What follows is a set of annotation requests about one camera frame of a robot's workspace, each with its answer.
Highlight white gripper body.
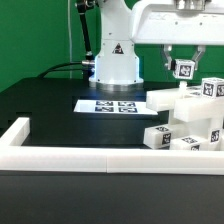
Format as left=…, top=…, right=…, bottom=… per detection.
left=129, top=0, right=224, bottom=45

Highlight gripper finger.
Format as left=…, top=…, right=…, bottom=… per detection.
left=192, top=45, right=206, bottom=71
left=162, top=44, right=176, bottom=71

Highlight small tagged nut cube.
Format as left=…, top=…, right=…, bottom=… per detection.
left=173, top=59, right=195, bottom=80
left=201, top=77, right=224, bottom=99

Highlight white chair back frame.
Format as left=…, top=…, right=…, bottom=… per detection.
left=146, top=86, right=224, bottom=122

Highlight white tag sheet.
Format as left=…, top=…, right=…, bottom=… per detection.
left=74, top=99, right=157, bottom=115

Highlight white U-shaped fence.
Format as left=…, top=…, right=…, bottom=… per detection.
left=0, top=117, right=224, bottom=175

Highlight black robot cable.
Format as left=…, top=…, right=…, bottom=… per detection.
left=36, top=0, right=98, bottom=80

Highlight thin white cable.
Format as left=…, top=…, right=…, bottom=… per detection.
left=67, top=0, right=74, bottom=80

